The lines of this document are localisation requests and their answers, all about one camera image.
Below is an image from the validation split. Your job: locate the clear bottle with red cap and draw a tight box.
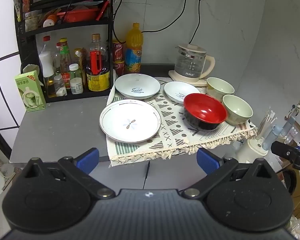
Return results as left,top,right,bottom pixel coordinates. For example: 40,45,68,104
41,35,53,54

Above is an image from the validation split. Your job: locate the red plastic basket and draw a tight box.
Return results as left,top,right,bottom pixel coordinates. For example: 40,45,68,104
57,7,100,23

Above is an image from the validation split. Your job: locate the black shelf rack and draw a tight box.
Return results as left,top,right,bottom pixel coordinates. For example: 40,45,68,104
14,0,115,103

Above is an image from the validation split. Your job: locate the soy sauce bottle red handle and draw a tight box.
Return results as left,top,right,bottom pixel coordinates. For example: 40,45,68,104
86,34,110,92

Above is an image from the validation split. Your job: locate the cream kettle base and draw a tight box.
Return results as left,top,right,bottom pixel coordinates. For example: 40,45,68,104
168,70,208,86

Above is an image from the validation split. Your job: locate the orange juice bottle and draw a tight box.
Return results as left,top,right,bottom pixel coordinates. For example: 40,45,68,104
125,23,143,74

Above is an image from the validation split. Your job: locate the red drink can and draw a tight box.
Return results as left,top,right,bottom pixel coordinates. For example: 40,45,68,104
114,60,126,77
112,40,125,62

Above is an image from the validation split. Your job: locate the red and black bowl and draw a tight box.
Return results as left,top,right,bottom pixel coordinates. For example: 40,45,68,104
183,93,227,131

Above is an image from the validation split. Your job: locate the patterned fringed cloth mat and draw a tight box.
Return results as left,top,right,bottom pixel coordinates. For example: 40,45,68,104
106,76,258,167

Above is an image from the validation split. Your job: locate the white plate with flower print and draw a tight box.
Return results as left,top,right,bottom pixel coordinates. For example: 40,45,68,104
99,99,162,143

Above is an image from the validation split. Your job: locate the small blue-rimmed plate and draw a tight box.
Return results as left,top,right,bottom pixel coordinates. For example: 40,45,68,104
164,81,202,105

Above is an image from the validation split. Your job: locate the white labelled jar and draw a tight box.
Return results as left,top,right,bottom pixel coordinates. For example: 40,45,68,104
70,77,84,94

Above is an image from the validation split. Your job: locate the green carton box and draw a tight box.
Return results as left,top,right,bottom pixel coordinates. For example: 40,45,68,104
14,70,47,112

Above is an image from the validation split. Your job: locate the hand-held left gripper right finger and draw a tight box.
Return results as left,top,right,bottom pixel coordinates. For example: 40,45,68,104
181,147,275,199

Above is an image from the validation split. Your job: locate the cream ceramic bowl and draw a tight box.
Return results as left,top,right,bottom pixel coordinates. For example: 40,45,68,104
206,77,235,98
222,94,253,126

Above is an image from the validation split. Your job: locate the blue-rimmed plate with script print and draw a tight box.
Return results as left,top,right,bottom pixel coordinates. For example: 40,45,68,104
114,74,161,100

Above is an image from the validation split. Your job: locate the glass electric kettle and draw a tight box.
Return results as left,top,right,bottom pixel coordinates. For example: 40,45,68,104
174,44,215,79

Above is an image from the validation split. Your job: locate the green-capped sauce bottle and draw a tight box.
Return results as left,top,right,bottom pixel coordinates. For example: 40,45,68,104
60,38,73,89

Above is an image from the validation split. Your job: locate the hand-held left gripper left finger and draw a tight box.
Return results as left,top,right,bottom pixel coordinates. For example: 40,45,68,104
22,147,115,199

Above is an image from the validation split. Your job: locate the small glass spice jar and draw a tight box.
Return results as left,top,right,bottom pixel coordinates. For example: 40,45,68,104
54,75,67,97

